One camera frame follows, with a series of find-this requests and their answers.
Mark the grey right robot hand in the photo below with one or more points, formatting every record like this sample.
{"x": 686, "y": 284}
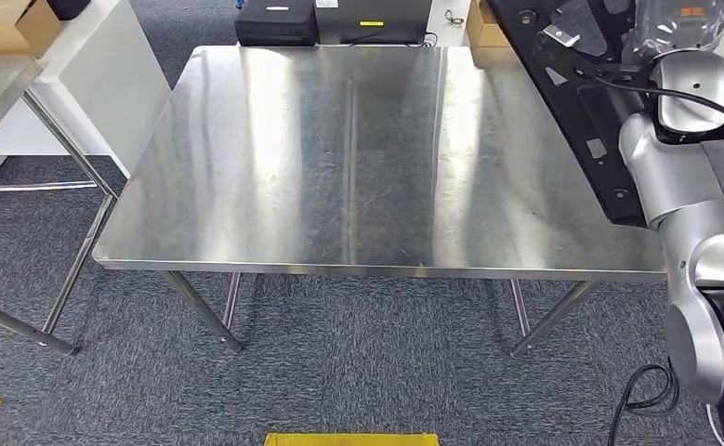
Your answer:
{"x": 675, "y": 27}

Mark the long black plastic part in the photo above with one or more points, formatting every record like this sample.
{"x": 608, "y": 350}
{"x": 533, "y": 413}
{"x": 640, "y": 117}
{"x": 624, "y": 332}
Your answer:
{"x": 558, "y": 104}

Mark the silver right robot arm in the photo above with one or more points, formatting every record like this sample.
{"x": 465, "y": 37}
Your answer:
{"x": 675, "y": 178}

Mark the steel workbench table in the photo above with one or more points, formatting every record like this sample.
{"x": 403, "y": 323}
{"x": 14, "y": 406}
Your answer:
{"x": 337, "y": 154}

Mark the black case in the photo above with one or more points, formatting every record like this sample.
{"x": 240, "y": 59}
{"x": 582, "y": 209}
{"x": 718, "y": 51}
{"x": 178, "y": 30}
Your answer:
{"x": 275, "y": 27}

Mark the black round object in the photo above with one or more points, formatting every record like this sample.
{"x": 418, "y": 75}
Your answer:
{"x": 69, "y": 7}

